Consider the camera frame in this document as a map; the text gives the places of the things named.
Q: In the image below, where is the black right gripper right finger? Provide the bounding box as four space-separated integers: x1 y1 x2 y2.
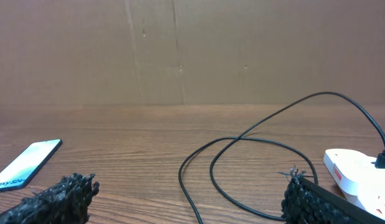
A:
281 167 385 224

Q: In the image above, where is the black smartphone with blue screen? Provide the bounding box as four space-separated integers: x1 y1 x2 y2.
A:
0 139 62 192

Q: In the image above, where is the black charging cable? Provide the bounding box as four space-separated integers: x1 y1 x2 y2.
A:
178 91 385 224

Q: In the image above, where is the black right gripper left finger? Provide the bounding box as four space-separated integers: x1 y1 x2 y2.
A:
0 173 100 224

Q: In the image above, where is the white power strip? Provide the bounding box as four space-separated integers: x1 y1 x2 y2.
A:
323 149 385 220

